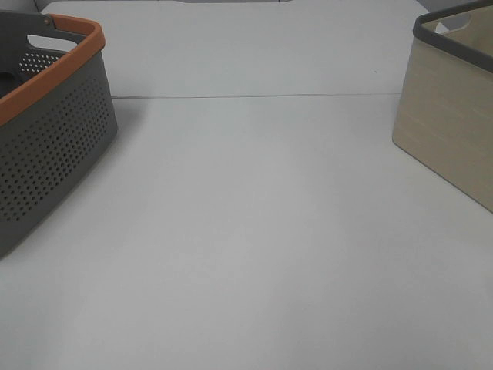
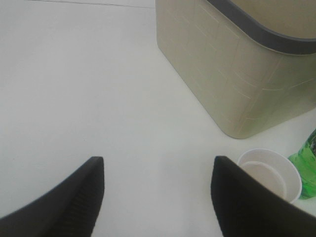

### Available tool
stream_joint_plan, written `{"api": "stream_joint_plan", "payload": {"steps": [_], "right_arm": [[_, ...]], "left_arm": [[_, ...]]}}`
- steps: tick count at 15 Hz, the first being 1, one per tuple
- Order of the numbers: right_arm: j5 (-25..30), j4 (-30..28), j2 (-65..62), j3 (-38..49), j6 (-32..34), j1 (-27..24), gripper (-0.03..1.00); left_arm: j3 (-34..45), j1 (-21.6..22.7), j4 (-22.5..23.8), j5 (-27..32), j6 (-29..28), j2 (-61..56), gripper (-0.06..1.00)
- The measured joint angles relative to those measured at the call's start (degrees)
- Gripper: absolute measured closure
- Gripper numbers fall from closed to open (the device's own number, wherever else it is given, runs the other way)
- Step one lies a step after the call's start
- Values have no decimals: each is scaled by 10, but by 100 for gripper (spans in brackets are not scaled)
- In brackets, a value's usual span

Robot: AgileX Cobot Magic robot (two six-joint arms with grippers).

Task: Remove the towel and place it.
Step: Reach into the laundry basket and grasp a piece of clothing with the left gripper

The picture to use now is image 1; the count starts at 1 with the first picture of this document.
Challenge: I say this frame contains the grey perforated basket orange rim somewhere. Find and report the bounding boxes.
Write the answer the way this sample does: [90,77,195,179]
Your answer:
[1,11,118,255]

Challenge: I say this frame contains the beige bin grey rim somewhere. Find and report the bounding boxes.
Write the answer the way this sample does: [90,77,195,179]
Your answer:
[392,1,492,210]

